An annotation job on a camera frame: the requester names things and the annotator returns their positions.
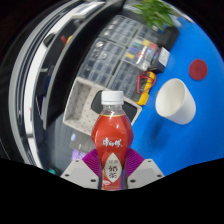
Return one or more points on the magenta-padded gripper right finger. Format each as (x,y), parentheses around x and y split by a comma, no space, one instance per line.
(146,171)

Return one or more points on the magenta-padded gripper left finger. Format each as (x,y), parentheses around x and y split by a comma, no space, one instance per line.
(80,173)

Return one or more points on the red drink bottle white cap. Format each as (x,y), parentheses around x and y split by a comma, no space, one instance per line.
(111,133)

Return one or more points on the teal holder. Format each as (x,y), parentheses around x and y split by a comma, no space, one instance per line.
(52,171)

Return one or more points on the dark grey flat package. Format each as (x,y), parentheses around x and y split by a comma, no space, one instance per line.
(80,143)

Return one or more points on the white perforated tray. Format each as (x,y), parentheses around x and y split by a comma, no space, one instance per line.
(80,106)

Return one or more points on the white cup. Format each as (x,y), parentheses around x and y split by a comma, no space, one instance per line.
(175,101)

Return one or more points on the yellow multimeter with red leads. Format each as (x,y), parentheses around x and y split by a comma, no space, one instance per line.
(146,90)

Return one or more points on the grey small-parts drawer cabinet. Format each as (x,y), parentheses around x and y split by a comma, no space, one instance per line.
(100,63)

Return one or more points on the black box with white label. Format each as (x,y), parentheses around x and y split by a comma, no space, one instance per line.
(163,58)

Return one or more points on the flat round red coaster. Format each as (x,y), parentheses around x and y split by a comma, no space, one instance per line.
(198,69)

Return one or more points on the clear compartment box colourful parts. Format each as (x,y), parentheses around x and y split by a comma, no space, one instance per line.
(141,53)

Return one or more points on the flat black box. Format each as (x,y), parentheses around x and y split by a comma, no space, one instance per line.
(169,38)

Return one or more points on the green potted plant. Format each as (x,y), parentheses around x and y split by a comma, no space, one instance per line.
(155,11)

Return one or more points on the black wall shelf unit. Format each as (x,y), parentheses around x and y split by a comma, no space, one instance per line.
(63,66)

